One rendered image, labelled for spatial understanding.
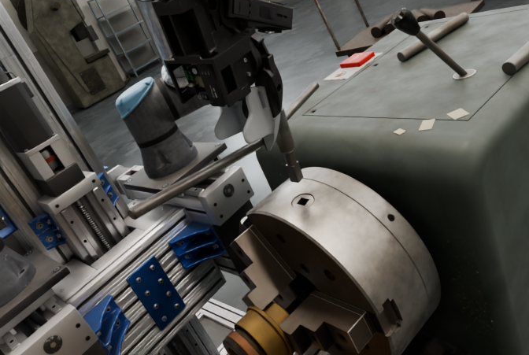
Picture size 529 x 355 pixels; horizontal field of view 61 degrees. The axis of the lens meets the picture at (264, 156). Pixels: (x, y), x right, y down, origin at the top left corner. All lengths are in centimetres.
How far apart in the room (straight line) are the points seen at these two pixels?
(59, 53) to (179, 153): 1025
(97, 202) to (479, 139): 92
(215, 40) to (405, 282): 40
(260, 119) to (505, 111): 35
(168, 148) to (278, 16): 72
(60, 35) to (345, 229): 1101
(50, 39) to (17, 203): 1023
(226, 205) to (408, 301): 60
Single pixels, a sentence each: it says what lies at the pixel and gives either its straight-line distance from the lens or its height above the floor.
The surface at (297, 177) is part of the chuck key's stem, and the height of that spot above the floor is 128.
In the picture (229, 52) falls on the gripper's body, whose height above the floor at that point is 149.
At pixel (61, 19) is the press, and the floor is 198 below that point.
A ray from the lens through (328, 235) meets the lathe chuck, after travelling 61.
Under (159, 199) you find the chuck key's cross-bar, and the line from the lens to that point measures 45.
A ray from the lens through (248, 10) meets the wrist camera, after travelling 49.
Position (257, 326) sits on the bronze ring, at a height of 112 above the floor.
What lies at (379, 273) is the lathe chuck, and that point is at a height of 115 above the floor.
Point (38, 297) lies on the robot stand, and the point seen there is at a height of 114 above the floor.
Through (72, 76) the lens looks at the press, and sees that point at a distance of 1144.
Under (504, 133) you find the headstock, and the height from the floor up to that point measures 124.
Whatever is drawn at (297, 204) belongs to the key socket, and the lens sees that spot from 66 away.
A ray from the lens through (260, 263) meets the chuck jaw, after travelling 71.
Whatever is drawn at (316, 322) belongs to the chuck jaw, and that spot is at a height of 111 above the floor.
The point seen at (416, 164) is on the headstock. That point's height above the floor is 123.
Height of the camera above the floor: 156
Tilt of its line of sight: 23 degrees down
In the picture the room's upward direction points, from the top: 24 degrees counter-clockwise
